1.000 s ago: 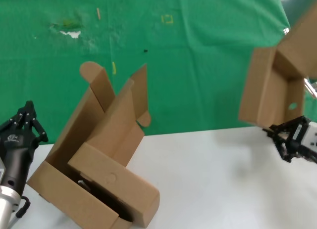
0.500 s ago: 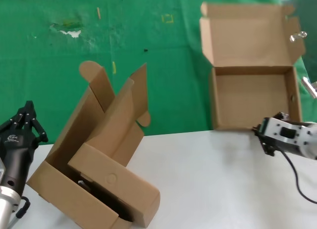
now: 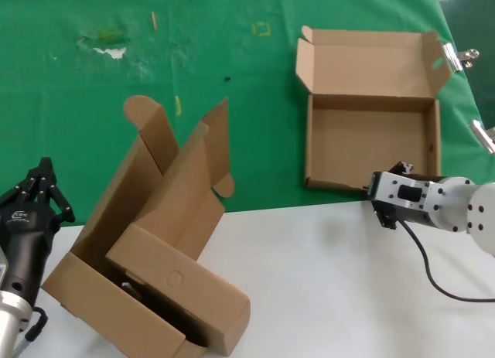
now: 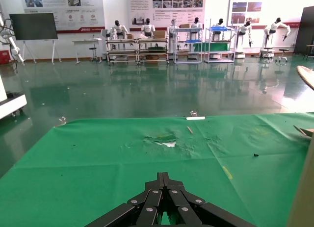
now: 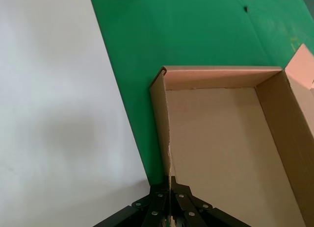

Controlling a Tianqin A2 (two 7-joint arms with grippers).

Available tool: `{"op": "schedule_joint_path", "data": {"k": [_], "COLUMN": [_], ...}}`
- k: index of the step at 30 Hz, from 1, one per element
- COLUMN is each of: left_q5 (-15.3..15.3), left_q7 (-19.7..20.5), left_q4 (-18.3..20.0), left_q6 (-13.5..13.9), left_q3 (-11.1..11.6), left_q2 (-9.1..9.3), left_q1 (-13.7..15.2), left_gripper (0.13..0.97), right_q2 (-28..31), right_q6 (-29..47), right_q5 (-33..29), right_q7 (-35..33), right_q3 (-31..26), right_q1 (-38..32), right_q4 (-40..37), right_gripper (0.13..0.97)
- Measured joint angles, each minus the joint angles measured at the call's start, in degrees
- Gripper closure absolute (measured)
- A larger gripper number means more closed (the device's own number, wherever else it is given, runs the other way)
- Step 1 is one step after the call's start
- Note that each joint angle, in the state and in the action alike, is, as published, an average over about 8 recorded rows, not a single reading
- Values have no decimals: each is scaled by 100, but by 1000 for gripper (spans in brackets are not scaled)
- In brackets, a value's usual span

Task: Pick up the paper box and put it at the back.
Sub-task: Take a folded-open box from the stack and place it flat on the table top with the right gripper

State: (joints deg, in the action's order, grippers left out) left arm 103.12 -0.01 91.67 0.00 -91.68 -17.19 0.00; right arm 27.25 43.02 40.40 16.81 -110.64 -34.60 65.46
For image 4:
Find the blue plastic bin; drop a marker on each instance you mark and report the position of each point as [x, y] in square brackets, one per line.
[219, 28]

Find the yellow tape strip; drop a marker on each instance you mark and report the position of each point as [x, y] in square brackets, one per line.
[227, 173]

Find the white wheeled machine base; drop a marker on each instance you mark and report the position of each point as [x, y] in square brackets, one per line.
[12, 104]

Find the white industrial robot arm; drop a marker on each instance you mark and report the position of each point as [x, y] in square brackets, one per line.
[12, 45]

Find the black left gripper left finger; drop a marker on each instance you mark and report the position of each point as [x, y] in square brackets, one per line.
[149, 200]

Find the white metal shelf rack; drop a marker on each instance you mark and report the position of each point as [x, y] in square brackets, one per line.
[187, 53]
[219, 53]

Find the green tablecloth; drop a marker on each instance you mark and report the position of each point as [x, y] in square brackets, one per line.
[98, 163]

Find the wall poster with dark photos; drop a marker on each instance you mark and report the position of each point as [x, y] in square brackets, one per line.
[257, 6]

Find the small wooden stick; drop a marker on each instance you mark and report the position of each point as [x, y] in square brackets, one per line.
[190, 130]

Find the wall poster with photo row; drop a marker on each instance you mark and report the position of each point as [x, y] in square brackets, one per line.
[166, 6]

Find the wall poster with red band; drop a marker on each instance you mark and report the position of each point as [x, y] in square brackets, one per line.
[63, 8]

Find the large cardboard carton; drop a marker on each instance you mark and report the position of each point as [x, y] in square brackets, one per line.
[305, 187]

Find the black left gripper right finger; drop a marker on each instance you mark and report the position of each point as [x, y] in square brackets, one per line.
[181, 202]

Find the white tape strip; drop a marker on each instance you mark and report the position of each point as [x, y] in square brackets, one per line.
[195, 118]

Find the black round stool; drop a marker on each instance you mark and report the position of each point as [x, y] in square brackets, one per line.
[92, 53]
[282, 55]

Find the metal pipe shelf rack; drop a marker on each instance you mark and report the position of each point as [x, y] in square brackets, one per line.
[153, 50]
[122, 50]

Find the black display on stand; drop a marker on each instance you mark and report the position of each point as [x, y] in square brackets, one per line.
[33, 26]

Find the silver binder clip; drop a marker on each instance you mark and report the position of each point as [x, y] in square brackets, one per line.
[193, 113]
[62, 119]

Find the red box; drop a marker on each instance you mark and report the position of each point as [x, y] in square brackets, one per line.
[5, 57]

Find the white standing table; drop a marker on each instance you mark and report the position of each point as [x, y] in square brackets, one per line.
[87, 42]

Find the flat brown cardboard box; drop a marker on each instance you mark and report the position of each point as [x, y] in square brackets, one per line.
[186, 26]

